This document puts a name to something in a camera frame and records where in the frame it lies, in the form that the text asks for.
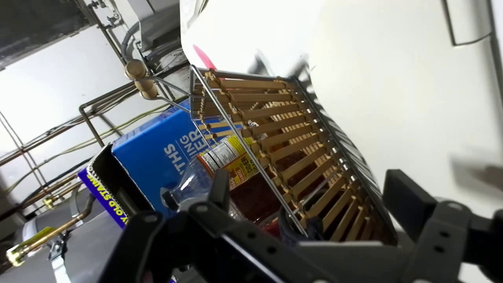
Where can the blue cardboard box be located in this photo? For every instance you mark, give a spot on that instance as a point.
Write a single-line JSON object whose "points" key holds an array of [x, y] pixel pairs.
{"points": [[151, 157]]}

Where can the metal pipe rack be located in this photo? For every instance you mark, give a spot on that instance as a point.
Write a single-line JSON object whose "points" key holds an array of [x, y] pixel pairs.
{"points": [[63, 141]]}

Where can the wooden peg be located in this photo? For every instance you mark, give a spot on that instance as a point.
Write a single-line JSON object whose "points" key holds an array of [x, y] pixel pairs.
{"points": [[142, 78]]}

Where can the clear plastic bottle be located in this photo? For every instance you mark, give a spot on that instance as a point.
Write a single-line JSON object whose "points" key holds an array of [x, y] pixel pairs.
{"points": [[191, 185]]}

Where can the bottle with yellow label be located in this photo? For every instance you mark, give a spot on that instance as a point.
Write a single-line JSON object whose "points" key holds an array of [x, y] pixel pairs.
{"points": [[233, 159]]}

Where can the wooden slat crate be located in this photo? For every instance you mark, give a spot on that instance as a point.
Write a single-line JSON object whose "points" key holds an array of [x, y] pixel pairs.
{"points": [[304, 157]]}

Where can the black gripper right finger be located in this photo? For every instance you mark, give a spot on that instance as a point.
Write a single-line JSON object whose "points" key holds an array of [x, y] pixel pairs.
{"points": [[434, 229]]}

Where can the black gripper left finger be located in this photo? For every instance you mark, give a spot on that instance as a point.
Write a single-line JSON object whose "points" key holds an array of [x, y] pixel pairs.
{"points": [[173, 236]]}

